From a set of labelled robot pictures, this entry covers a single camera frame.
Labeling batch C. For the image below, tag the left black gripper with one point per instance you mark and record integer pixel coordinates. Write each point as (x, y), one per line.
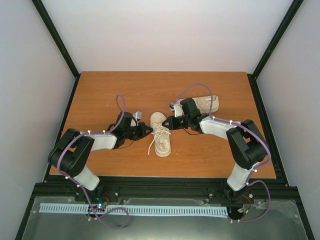
(142, 132)

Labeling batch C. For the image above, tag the black frame post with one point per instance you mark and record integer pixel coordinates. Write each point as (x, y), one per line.
(50, 26)
(280, 31)

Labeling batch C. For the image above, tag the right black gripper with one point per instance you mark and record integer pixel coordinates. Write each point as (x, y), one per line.
(172, 125)

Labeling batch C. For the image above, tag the light blue cable duct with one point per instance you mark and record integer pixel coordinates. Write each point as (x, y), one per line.
(140, 210)

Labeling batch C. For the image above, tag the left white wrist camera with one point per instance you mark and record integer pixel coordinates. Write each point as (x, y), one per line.
(137, 115)

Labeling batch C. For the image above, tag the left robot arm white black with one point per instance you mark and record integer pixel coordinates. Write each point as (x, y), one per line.
(71, 152)

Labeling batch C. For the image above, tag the green lit circuit board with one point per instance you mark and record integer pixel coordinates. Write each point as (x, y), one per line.
(99, 201)

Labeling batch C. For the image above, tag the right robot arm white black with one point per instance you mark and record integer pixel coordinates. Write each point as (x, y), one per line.
(248, 147)

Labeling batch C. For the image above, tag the black aluminium frame rail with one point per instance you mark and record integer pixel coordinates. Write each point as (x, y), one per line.
(215, 190)

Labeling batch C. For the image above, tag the left black frame post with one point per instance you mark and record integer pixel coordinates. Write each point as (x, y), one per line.
(50, 26)

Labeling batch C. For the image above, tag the white lace sneaker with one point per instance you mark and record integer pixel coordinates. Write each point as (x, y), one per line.
(161, 136)
(203, 103)

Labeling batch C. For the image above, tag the right black frame post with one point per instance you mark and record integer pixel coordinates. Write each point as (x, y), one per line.
(280, 31)

